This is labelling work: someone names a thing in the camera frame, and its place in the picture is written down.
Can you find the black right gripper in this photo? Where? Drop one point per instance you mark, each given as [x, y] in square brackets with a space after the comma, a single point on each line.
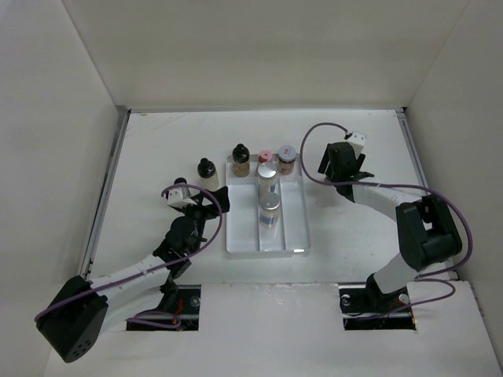
[324, 163]

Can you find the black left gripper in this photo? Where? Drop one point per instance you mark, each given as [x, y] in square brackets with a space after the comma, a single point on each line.
[210, 210]

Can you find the sugar jar with black cap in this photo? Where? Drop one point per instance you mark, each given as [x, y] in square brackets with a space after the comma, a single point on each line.
[207, 172]

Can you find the brown lump jar black cap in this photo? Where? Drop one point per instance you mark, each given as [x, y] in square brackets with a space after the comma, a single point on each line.
[240, 161]

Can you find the white bead bottle silver lid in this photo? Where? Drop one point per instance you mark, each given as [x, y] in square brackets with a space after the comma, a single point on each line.
[266, 178]

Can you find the pink lid spice jar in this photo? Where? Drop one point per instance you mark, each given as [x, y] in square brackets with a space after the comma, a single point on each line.
[265, 156]

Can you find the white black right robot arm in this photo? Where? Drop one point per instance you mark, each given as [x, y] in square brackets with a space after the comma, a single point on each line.
[427, 233]

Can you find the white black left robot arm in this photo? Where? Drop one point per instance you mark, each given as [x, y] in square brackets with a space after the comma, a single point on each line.
[83, 309]

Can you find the white plastic organizer tray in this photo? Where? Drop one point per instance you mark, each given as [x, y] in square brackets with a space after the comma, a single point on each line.
[258, 228]

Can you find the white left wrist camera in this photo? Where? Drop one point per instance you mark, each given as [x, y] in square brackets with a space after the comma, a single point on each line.
[179, 198]

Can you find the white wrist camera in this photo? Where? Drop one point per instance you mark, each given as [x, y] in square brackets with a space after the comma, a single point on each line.
[357, 140]
[179, 198]

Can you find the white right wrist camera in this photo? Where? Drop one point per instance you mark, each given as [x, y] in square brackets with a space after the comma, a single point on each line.
[357, 140]

